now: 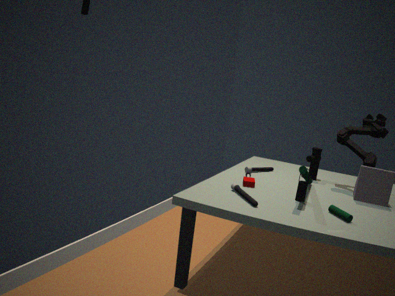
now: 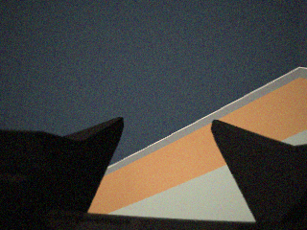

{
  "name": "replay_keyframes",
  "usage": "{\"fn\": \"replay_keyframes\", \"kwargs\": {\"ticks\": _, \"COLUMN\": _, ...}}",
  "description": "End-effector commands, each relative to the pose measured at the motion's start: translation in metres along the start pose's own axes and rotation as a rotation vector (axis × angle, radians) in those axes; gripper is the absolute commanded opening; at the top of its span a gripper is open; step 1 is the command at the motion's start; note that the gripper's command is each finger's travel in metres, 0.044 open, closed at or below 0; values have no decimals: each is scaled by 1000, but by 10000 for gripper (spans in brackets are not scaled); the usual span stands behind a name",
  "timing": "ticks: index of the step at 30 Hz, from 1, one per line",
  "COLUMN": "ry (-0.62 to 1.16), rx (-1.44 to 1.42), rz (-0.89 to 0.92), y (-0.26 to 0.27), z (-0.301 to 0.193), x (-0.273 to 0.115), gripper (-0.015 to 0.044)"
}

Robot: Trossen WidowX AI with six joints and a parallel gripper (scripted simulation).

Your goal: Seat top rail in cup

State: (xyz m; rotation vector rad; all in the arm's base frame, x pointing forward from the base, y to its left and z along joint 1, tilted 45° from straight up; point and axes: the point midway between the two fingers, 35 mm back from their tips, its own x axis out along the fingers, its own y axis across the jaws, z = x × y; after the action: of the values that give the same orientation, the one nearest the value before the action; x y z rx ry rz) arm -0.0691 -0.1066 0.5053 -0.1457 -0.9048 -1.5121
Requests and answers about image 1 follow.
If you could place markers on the black cylinder post with cap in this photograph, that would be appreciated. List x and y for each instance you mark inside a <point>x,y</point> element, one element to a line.
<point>314,165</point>

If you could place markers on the long green pipe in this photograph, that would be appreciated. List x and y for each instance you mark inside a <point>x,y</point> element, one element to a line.
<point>303,171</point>

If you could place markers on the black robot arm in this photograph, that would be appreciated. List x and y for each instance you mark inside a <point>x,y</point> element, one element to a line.
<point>369,127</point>

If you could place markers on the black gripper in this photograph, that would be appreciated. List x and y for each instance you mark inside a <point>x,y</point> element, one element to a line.
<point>385,131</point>

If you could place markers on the dark grey rod with white end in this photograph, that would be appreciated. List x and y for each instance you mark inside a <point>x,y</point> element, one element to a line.
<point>258,169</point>
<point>237,189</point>

